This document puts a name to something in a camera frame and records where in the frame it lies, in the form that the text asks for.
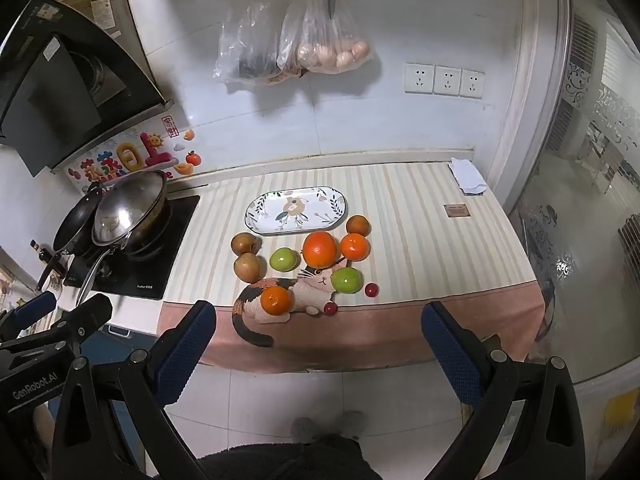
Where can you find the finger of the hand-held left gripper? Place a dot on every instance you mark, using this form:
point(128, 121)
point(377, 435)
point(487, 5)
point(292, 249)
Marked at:
point(32, 306)
point(82, 317)

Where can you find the steel wok lid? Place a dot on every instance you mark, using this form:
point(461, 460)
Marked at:
point(130, 205)

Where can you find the striped cat print tablecloth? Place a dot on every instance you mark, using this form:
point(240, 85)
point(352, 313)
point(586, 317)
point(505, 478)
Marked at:
point(425, 260)

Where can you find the person's dark clothing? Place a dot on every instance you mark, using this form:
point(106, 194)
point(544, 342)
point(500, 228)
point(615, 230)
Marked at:
point(310, 460)

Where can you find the black frying pan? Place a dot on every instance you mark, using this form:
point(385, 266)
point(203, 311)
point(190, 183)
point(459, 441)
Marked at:
point(75, 225)

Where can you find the clear plastic bag dark contents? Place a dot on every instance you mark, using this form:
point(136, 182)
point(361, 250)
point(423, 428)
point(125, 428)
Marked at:
point(247, 45)

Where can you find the green apple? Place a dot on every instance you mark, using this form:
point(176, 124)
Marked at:
point(346, 280)
point(285, 259)

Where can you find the black range hood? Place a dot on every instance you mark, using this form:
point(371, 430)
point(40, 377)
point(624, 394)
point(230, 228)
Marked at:
point(60, 85)

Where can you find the colourful wall stickers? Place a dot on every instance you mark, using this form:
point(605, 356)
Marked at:
point(150, 152)

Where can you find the steel wok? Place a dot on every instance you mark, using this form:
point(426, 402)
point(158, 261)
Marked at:
point(150, 230)

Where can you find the clear plastic bag of eggs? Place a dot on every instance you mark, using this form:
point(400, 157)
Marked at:
point(325, 25)

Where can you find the red cherry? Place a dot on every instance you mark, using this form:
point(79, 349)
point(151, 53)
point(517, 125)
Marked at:
point(371, 290)
point(330, 308)

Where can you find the white wall socket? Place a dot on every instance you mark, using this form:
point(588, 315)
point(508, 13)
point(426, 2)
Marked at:
point(447, 81)
point(418, 78)
point(472, 83)

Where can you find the small brown square pad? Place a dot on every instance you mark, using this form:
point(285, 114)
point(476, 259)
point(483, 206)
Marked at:
point(456, 210)

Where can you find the small orange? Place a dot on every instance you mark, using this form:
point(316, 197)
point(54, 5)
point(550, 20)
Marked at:
point(355, 247)
point(276, 301)

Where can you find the black induction cooktop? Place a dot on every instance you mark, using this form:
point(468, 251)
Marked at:
point(165, 265)

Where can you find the large red-orange tomato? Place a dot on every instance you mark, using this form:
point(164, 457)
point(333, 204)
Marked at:
point(320, 250)

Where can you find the blue base cabinet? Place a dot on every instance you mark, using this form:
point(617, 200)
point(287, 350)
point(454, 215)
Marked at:
point(125, 427)

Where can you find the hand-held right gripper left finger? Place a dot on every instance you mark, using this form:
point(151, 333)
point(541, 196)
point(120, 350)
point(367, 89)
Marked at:
point(185, 350)

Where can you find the white folded cloth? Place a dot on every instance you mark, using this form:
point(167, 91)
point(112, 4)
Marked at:
point(466, 175)

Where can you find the dark sauce bottle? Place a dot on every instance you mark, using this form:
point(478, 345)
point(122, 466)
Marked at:
point(41, 254)

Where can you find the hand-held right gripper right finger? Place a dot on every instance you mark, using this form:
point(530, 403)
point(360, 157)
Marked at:
point(450, 355)

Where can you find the dark brownish orange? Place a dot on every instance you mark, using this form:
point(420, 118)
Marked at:
point(357, 225)

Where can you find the floral oval ceramic plate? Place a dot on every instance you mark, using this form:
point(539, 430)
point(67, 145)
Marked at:
point(295, 210)

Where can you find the pile of brown eggs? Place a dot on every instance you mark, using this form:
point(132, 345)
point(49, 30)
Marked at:
point(335, 55)

